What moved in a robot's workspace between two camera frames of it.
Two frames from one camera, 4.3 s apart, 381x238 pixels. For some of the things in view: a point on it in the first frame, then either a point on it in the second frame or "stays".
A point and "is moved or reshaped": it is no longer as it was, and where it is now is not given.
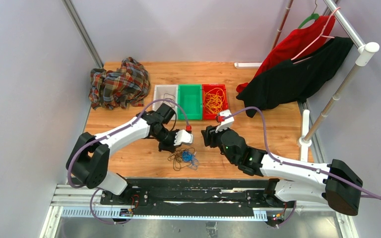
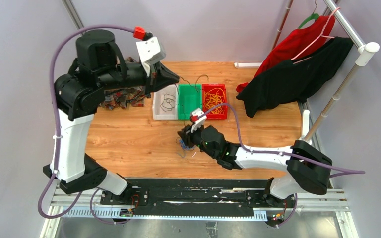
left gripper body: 166,139 to 127,75
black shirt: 293,80 stays
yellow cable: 213,100 stays
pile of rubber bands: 184,157 is moved or reshaped
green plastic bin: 190,98 stays
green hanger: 312,16 stays
